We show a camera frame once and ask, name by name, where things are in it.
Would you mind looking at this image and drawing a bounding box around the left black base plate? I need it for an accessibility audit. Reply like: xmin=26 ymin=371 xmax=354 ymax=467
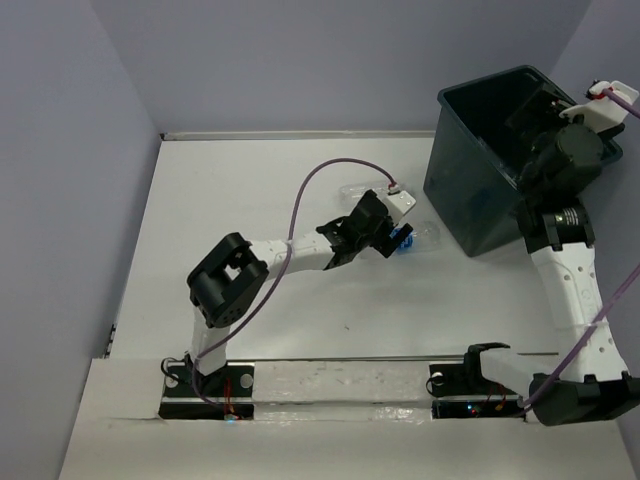
xmin=158 ymin=359 xmax=255 ymax=422

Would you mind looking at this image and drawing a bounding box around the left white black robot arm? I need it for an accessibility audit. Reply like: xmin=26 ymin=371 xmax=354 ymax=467
xmin=186 ymin=187 xmax=416 ymax=397

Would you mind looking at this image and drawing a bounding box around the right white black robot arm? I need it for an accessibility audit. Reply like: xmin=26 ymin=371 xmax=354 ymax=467
xmin=460 ymin=81 xmax=639 ymax=426

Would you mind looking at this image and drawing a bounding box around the dark green plastic bin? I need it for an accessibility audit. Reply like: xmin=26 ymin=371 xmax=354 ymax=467
xmin=423 ymin=66 xmax=625 ymax=257

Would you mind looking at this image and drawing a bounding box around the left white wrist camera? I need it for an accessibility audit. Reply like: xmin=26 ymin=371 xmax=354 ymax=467
xmin=382 ymin=185 xmax=416 ymax=224

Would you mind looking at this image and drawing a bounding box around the clear bottle blue label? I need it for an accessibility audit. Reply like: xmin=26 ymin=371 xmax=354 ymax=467
xmin=394 ymin=221 xmax=441 ymax=255

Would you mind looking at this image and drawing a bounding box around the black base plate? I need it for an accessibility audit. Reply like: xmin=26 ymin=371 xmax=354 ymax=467
xmin=425 ymin=363 xmax=524 ymax=420
xmin=158 ymin=359 xmax=255 ymax=422

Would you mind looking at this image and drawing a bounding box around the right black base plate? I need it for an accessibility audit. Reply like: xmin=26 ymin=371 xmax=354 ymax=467
xmin=425 ymin=363 xmax=524 ymax=420

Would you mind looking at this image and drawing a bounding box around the clear crushed bottle near bin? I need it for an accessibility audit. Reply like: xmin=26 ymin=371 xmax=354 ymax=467
xmin=338 ymin=180 xmax=388 ymax=209

